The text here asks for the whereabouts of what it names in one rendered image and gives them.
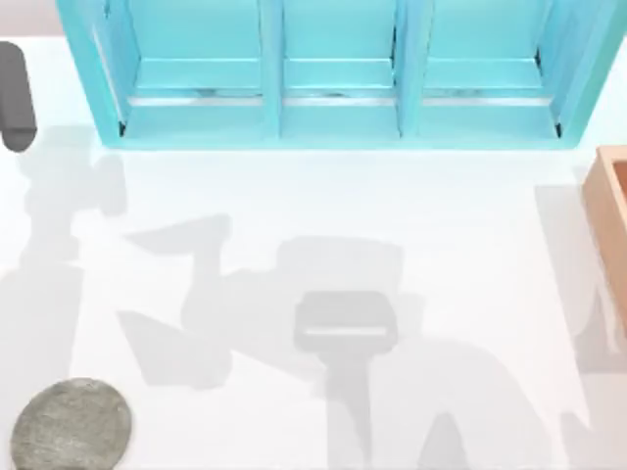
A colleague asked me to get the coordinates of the dark grey cylinder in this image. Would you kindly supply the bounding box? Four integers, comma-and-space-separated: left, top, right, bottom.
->
0, 40, 38, 154

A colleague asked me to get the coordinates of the salmon-coloured box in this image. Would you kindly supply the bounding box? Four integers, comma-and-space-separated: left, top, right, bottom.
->
581, 145, 627, 339

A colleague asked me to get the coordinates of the light blue rack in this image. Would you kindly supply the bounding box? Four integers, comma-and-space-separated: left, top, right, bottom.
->
54, 0, 627, 151

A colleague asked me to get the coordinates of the grey round coaster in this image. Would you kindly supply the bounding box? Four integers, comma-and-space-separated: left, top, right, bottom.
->
10, 377, 133, 470

